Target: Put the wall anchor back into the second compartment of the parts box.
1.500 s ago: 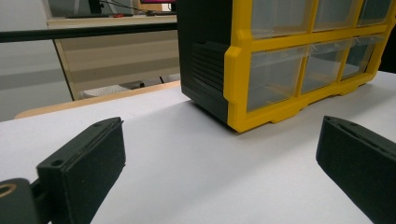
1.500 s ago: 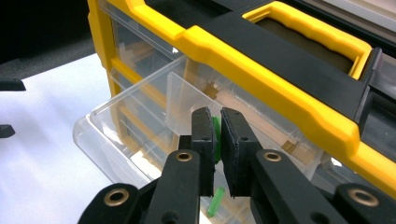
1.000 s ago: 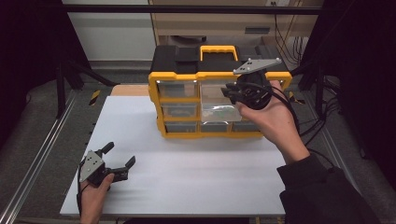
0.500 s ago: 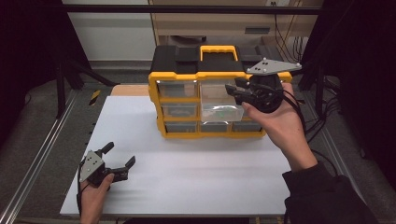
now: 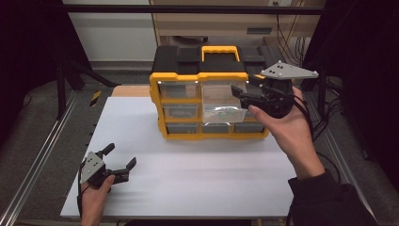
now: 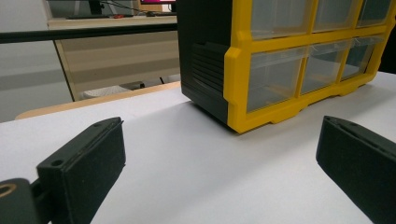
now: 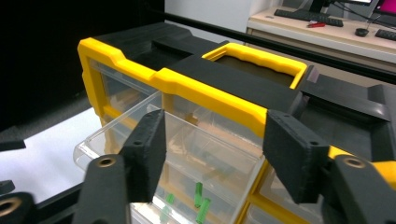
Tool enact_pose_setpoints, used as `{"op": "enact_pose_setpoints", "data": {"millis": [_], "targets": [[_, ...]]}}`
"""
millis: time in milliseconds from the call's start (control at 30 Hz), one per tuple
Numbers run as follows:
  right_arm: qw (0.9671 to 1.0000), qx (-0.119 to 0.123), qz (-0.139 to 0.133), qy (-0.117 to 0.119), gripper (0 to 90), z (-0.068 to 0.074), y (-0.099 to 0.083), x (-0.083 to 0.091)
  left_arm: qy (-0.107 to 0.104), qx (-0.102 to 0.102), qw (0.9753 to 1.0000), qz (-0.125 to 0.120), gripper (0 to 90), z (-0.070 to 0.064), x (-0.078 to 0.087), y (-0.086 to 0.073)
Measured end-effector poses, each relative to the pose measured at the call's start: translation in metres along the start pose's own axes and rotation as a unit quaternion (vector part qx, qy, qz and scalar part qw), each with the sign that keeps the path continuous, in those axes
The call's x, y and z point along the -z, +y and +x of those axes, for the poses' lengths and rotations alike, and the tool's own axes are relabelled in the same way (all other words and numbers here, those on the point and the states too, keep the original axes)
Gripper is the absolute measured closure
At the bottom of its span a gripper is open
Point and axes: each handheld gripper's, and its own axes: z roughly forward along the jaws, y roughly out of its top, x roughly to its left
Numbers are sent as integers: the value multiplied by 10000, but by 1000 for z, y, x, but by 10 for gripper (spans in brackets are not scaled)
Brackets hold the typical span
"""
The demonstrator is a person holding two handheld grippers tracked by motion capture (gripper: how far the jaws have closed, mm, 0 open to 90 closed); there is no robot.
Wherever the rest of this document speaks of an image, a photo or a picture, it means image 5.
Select person's dark clothing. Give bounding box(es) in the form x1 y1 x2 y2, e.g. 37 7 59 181
122 218 252 226

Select grid of clear drawers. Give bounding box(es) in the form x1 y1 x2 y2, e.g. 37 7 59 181
157 80 271 135

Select yellow black hazard tape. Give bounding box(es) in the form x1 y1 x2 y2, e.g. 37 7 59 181
89 90 103 107

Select black horizontal frame bar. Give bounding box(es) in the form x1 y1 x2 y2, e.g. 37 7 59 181
61 4 326 15

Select person's left hand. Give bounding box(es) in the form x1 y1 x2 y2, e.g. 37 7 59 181
80 175 116 220

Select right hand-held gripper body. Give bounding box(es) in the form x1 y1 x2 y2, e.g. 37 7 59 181
240 60 320 120

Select person's right hand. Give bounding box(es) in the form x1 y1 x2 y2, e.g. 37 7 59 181
247 86 318 165

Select hand-held gripper cable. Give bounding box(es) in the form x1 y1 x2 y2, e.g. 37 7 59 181
76 163 86 218
292 93 316 135

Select clear plastic drawer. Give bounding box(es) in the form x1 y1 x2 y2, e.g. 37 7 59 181
200 79 249 124

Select right hand-held gripper cable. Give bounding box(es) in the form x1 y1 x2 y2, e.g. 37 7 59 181
292 93 316 135

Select yellow black organizer cabinet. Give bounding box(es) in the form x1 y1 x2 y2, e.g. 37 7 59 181
149 45 293 141

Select left hand-held gripper cable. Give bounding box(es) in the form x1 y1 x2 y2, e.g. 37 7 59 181
76 163 86 218

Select light wooden desk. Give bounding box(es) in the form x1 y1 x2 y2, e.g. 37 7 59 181
150 0 327 48

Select aluminium floor rail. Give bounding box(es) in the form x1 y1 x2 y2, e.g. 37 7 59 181
304 93 381 226
0 90 80 226

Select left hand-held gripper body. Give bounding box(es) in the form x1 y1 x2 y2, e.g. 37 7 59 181
79 152 130 190

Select bundle of hanging black cables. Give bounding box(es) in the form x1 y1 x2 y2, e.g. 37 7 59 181
275 2 308 66

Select white panel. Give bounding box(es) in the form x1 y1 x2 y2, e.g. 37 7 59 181
62 0 158 62

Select black curtain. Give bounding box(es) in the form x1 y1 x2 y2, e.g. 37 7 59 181
0 0 93 152
302 0 399 192

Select black floor cables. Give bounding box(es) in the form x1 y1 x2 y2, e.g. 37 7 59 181
311 93 343 142

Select black metal stand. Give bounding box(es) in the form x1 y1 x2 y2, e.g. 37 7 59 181
300 74 331 119
56 57 121 121

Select wooden board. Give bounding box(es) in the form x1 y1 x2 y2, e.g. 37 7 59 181
111 85 152 98

